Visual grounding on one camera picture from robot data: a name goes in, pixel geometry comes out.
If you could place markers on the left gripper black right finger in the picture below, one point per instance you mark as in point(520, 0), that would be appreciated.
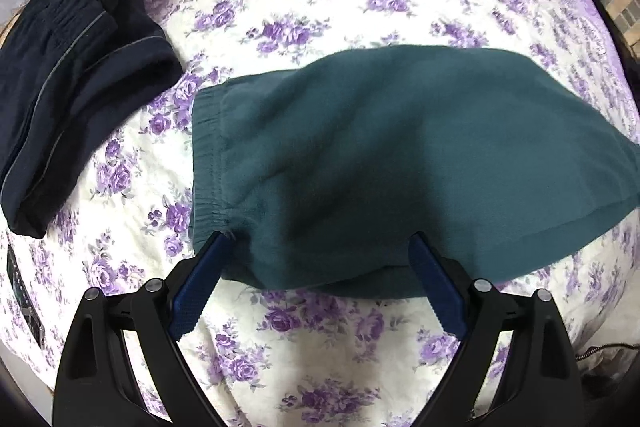
point(514, 366)

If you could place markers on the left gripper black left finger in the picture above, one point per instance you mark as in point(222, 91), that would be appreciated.
point(121, 363)

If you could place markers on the dark teal pants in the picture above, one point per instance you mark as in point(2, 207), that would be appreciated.
point(321, 174)

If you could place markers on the black striped item at edge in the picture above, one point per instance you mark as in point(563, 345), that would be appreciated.
point(21, 294)

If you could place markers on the dark navy folded pants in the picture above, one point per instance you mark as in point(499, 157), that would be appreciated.
point(72, 71)

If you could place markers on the beige grey checked curtain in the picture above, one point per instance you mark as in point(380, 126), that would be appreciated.
point(625, 16)

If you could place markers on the purple floral bed sheet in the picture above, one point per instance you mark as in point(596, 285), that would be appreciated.
point(303, 357)

